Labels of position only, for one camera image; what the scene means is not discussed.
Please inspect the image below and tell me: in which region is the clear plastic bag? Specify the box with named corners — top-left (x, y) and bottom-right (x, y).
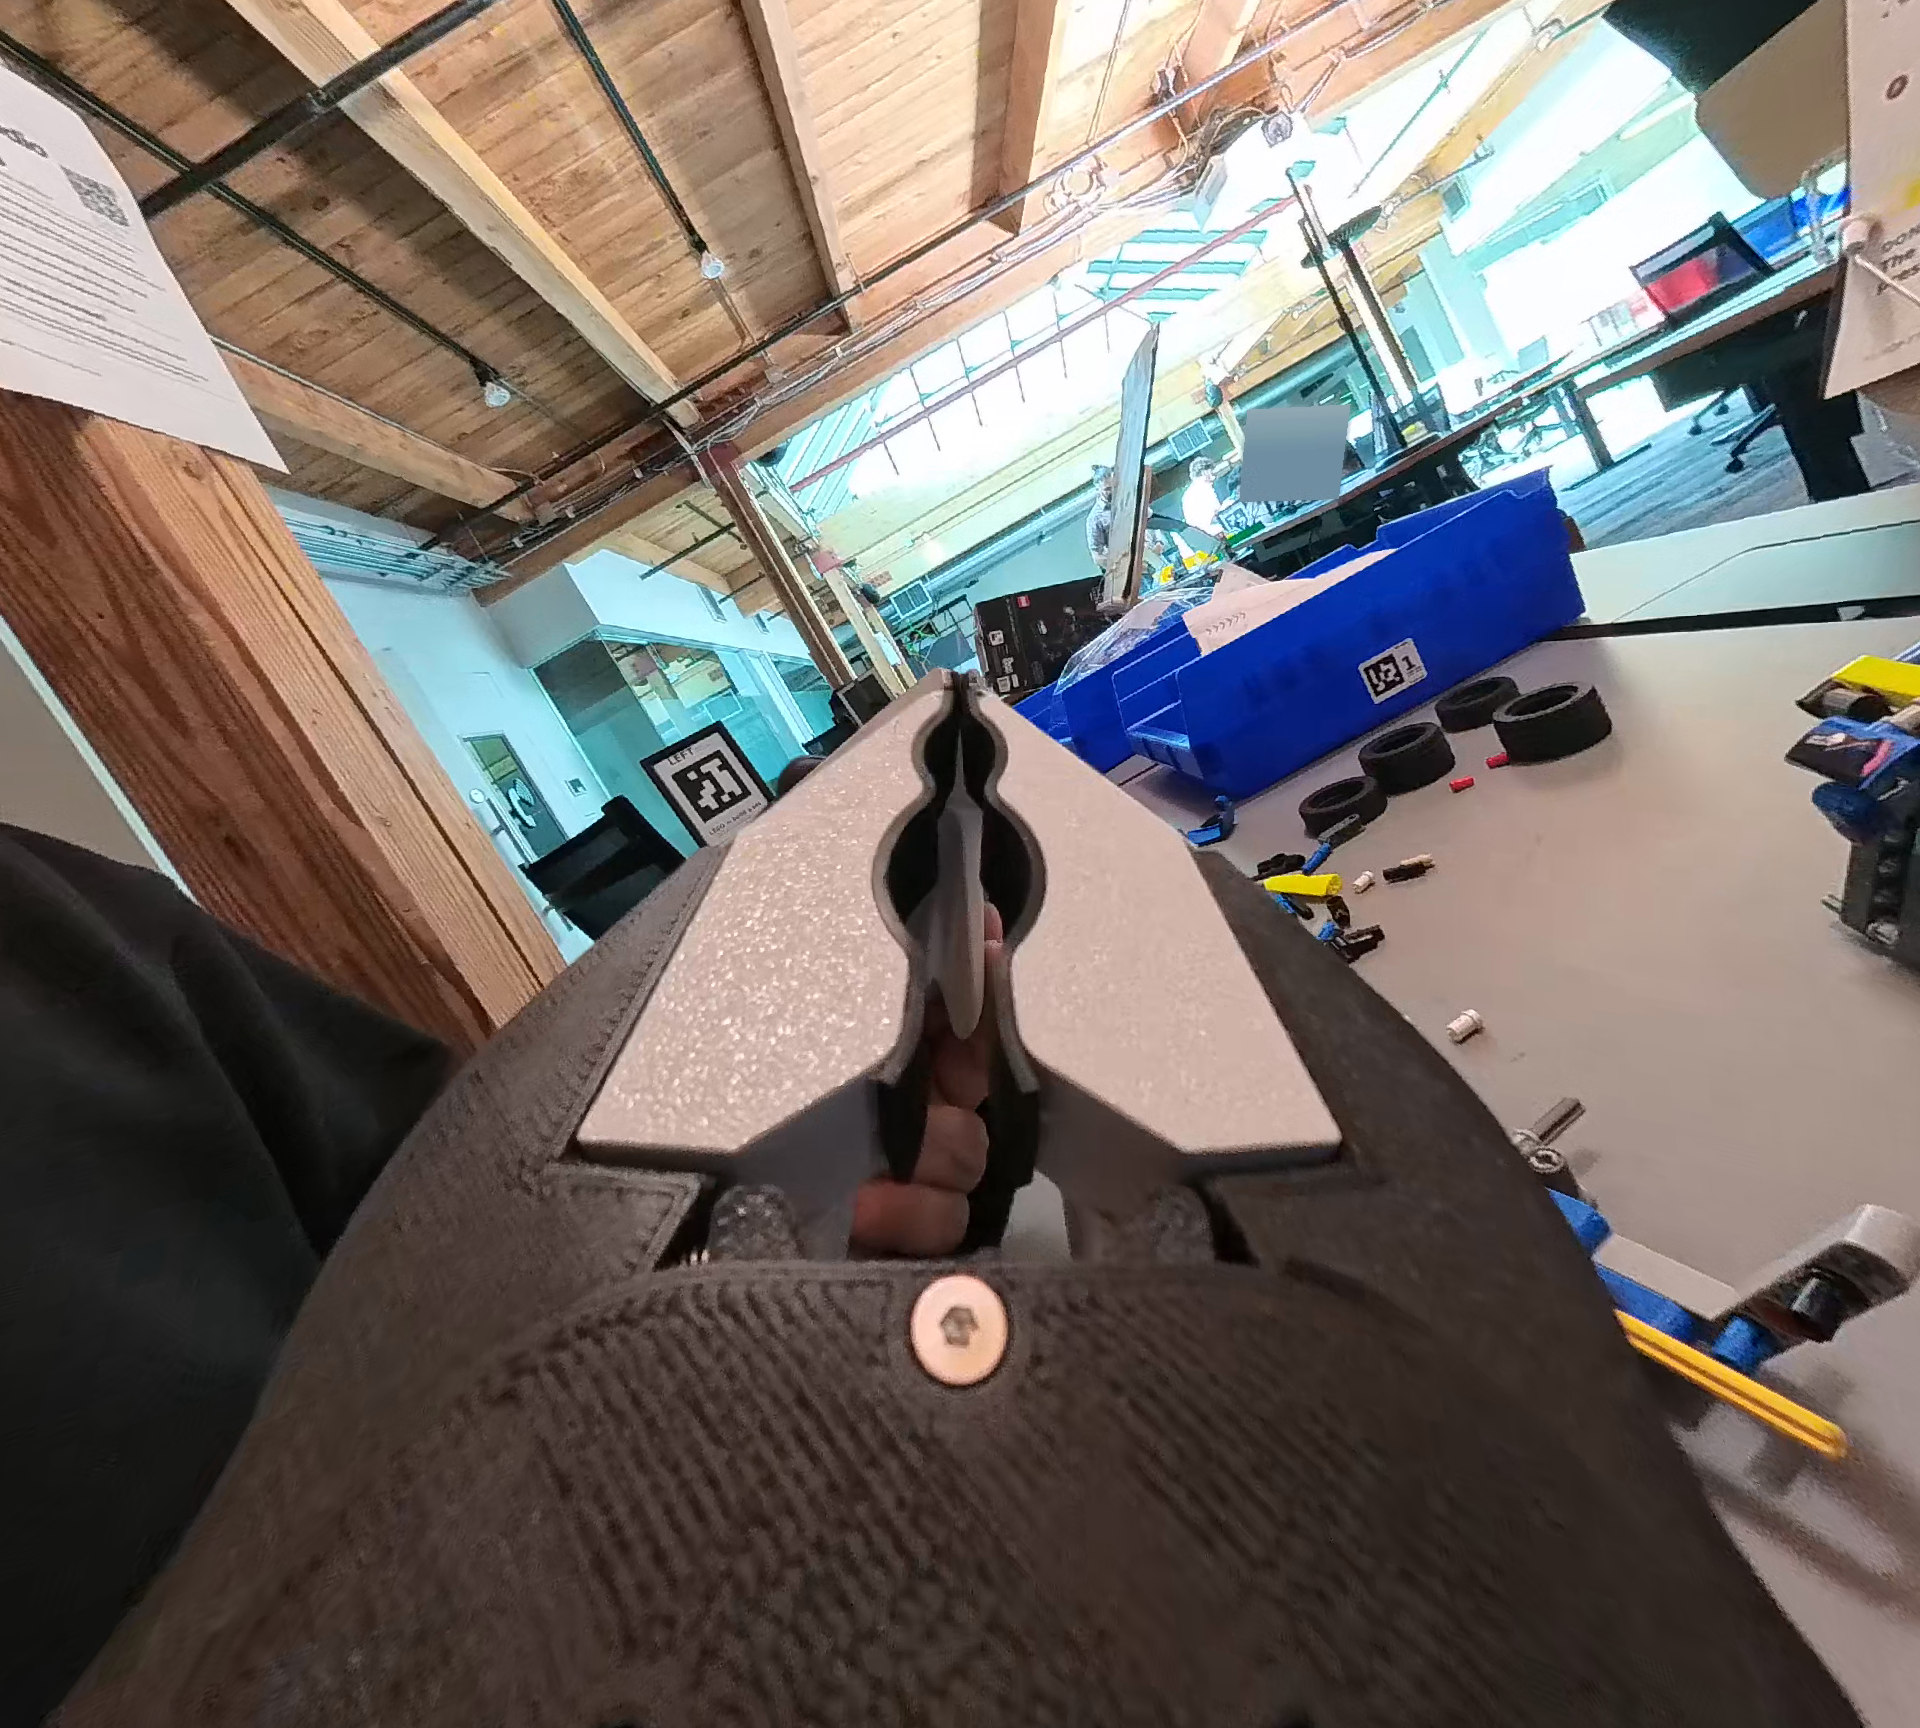
top-left (1056, 595), bottom-right (1206, 698)

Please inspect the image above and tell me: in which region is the black cardboard box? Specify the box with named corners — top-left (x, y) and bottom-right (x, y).
top-left (973, 579), bottom-right (1116, 698)

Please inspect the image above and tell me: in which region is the large blue storage bin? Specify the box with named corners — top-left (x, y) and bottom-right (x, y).
top-left (1162, 465), bottom-right (1589, 804)

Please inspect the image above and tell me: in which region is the pile of small lego pieces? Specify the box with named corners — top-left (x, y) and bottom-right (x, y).
top-left (1182, 798), bottom-right (1442, 966)

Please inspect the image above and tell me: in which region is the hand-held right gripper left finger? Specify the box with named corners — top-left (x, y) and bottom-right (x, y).
top-left (577, 673), bottom-right (966, 1263)

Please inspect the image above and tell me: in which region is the standing board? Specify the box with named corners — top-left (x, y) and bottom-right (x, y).
top-left (1099, 324), bottom-right (1162, 615)

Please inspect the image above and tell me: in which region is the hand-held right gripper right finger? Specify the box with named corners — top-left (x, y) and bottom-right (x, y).
top-left (964, 683), bottom-right (1347, 1263)

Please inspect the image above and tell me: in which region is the small blue storage bin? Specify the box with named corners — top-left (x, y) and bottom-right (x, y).
top-left (1017, 618), bottom-right (1203, 775)

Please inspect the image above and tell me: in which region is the person's left hand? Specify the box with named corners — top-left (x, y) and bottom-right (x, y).
top-left (851, 1000), bottom-right (1004, 1261)

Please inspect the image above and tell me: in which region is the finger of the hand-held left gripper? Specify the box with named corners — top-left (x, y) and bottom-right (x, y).
top-left (919, 791), bottom-right (996, 1040)

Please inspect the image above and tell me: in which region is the black cable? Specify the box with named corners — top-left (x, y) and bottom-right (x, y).
top-left (1545, 600), bottom-right (1920, 644)

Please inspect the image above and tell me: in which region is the blue lego engine assembly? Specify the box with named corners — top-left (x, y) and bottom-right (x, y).
top-left (1784, 655), bottom-right (1920, 969)

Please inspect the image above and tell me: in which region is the white printed paper sheet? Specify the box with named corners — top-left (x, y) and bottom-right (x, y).
top-left (1823, 0), bottom-right (1920, 400)
top-left (0, 63), bottom-right (290, 475)

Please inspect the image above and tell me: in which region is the blue yellow lego axle assembly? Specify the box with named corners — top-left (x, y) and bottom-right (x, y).
top-left (1512, 1095), bottom-right (1920, 1465)

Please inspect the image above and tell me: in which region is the wooden post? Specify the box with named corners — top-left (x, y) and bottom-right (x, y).
top-left (0, 384), bottom-right (567, 1056)

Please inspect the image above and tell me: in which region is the black light stand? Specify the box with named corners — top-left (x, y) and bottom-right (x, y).
top-left (1286, 165), bottom-right (1424, 459)

